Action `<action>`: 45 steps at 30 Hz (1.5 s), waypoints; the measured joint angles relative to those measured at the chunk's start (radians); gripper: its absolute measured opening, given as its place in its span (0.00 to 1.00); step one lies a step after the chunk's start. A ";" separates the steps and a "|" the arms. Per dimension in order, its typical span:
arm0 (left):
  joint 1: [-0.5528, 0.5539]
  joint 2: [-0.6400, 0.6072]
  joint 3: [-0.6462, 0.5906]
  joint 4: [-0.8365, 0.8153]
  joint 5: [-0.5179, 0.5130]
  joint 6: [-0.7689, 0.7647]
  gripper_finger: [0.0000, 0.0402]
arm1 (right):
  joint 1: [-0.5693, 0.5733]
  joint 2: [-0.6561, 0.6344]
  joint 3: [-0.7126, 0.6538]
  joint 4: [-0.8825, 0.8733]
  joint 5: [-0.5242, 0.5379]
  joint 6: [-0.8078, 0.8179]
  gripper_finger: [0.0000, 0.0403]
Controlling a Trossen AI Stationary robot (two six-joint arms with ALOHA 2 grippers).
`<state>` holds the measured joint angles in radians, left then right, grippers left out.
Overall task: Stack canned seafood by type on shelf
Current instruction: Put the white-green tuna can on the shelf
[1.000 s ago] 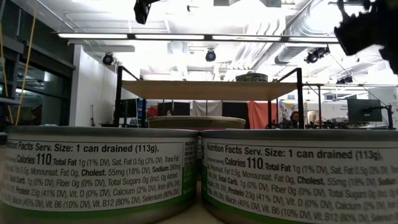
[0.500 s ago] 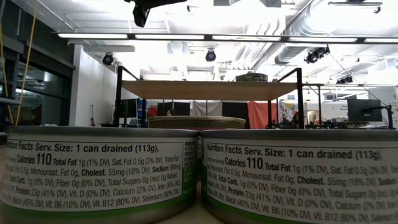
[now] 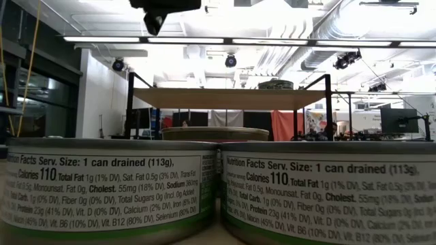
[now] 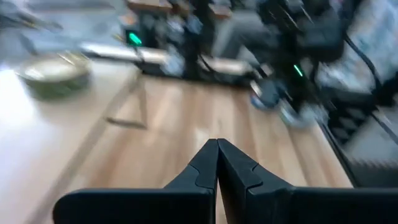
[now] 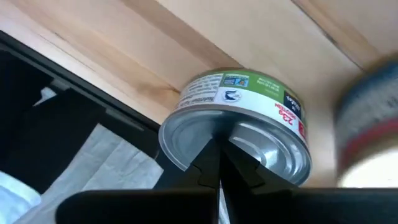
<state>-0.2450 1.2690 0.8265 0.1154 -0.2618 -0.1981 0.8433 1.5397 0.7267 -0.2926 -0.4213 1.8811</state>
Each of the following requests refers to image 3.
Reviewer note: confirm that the long ceiling light bar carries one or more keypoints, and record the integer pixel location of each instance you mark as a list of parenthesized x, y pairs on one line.
[(185, 40)]

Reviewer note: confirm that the wooden shelf black metal frame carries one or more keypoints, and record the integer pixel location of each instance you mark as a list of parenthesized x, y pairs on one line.
[(225, 98)]

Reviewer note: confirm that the black partition panel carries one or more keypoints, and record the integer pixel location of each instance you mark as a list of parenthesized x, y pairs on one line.
[(257, 119), (197, 119)]

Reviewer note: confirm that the black ceiling spotlight cluster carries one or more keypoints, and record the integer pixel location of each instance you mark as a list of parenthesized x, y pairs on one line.
[(347, 58)]

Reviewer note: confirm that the blue storage bins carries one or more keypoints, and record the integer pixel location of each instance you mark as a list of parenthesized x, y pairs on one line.
[(154, 119)]

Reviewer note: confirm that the black background stand frame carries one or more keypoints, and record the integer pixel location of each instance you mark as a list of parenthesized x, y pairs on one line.
[(350, 115)]

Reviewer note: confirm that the black ceiling rail fixture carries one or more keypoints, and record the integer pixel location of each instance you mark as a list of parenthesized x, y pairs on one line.
[(388, 3)]

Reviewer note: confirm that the orange hanging cloth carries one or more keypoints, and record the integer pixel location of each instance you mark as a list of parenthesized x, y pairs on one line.
[(282, 124)]

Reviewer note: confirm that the red background panel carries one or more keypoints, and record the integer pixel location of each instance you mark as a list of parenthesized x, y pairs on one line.
[(167, 122)]

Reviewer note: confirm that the blue pink label can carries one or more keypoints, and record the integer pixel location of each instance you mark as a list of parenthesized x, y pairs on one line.
[(214, 133)]

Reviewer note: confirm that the silver ventilation duct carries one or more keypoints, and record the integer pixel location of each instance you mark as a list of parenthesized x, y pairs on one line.
[(318, 58)]

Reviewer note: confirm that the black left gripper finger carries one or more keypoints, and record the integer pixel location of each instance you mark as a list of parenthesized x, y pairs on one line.
[(155, 22)]

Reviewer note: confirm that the person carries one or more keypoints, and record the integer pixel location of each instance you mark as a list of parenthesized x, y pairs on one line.
[(335, 129), (186, 123)]

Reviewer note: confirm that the black background monitor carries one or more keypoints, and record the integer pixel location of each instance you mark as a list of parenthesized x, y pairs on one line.
[(141, 118)]

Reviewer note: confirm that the colourful printed tapestry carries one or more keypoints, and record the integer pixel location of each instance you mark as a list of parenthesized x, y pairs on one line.
[(315, 122)]

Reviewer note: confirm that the tuna can white green label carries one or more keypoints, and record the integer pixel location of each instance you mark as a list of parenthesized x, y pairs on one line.
[(323, 197), (102, 190)]

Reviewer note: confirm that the black computer monitor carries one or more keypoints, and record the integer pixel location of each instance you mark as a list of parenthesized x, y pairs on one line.
[(398, 120)]

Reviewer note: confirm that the white hanging cloth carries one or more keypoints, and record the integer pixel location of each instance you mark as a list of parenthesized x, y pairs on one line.
[(226, 117)]

